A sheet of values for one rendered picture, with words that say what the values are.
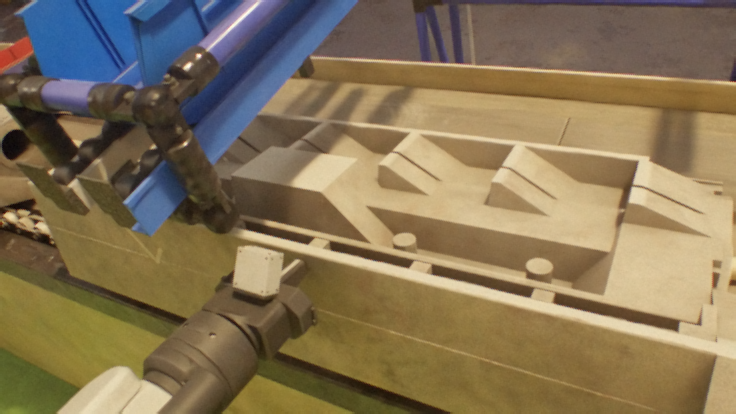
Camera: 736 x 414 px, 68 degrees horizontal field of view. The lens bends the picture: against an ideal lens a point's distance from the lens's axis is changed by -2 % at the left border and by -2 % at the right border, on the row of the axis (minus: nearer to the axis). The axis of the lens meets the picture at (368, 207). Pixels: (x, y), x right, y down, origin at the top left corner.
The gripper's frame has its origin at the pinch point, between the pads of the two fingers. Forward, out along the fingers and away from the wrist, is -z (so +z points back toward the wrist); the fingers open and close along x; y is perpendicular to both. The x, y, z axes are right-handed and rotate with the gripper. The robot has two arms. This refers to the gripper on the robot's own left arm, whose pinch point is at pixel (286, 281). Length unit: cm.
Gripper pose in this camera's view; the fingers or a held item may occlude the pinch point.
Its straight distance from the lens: 65.2
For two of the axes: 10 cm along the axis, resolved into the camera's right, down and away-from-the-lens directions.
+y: -1.0, -8.5, -5.1
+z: -4.7, 5.0, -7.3
